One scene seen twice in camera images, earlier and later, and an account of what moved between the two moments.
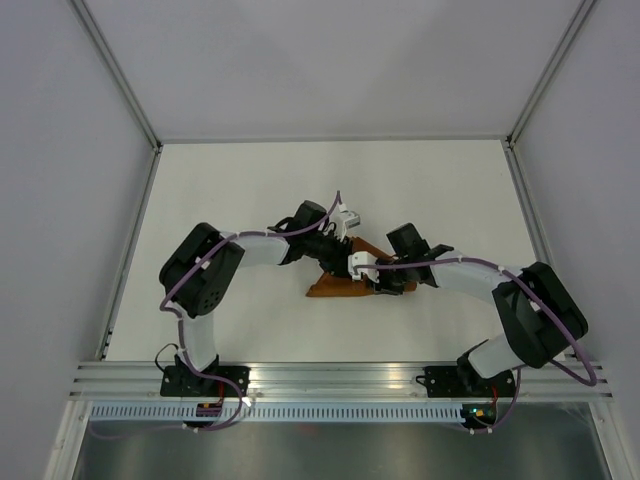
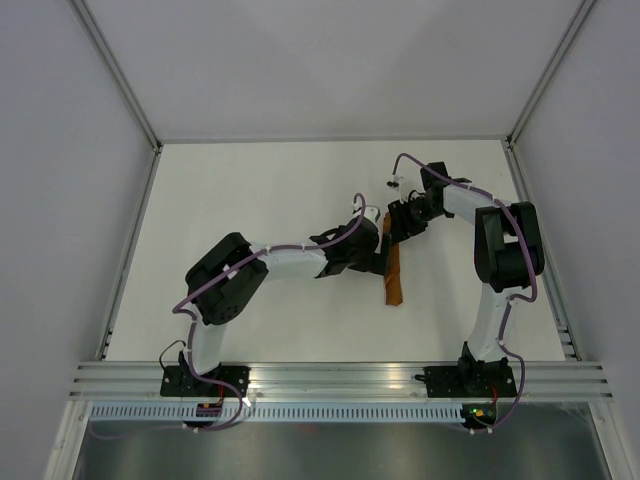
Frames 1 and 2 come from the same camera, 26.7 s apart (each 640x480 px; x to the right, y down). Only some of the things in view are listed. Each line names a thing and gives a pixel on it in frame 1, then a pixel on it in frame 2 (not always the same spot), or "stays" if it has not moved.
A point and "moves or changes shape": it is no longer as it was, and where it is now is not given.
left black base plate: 182,381 stays
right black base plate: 453,382 stays
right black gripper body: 392,280 -> 421,213
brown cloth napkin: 334,285 moves or changes shape
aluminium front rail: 134,380 stays
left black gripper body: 330,252 -> 362,259
